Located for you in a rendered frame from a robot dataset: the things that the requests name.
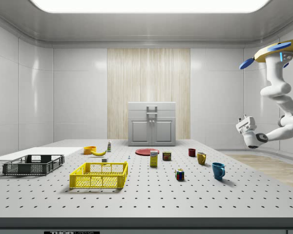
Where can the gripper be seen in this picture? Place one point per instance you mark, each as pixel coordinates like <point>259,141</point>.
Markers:
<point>246,124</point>

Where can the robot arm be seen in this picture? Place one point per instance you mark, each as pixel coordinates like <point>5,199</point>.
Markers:
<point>274,75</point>

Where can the blue mug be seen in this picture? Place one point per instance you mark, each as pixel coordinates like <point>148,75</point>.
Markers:
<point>217,171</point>

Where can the yellow mug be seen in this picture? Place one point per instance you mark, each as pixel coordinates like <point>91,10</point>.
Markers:
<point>200,159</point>

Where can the red mug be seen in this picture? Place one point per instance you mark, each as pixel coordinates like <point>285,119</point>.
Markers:
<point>191,153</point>

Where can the puzzle cube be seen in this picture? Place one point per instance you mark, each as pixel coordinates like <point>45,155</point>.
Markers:
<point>179,175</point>

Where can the flat-sided can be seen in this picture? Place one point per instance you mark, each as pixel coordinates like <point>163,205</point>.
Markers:
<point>166,156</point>

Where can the white cabinet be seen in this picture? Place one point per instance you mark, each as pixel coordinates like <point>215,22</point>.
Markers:
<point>152,126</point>

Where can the yellow and white box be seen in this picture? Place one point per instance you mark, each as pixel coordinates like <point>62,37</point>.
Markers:
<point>154,159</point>

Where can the red plate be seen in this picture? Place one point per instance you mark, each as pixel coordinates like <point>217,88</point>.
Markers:
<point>144,152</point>

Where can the small white bottle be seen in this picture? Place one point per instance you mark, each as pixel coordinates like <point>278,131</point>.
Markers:
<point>109,147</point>

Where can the grey cube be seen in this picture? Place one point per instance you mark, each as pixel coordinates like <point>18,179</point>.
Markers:
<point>104,160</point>

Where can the banana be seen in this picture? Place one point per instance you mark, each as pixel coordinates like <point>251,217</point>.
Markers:
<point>98,153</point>

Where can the yellow bowl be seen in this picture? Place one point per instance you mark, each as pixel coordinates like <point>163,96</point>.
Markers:
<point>88,150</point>

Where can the yellow basket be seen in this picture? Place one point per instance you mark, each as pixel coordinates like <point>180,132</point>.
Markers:
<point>95,181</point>

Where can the white board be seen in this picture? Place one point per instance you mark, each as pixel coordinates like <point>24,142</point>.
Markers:
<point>39,152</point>

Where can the dark grey basket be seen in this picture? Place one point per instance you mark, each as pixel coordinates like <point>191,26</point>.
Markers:
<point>27,171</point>

